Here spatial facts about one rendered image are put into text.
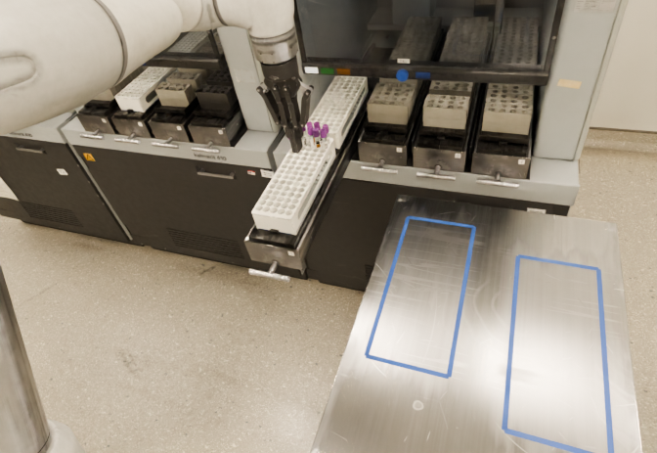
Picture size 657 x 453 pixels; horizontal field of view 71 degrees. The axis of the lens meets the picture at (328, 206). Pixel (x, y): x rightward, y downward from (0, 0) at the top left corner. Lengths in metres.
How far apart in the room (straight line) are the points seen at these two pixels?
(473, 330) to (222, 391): 1.15
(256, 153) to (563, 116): 0.85
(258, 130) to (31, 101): 1.13
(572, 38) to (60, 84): 0.99
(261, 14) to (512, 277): 0.67
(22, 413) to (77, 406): 1.34
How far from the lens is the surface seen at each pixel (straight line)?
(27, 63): 0.44
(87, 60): 0.47
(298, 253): 1.02
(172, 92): 1.59
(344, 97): 1.36
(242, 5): 0.91
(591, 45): 1.18
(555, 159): 1.35
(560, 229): 1.05
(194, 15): 0.93
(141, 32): 0.55
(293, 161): 1.15
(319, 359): 1.78
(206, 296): 2.07
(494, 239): 1.00
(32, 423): 0.74
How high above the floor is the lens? 1.56
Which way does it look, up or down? 44 degrees down
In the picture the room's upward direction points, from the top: 11 degrees counter-clockwise
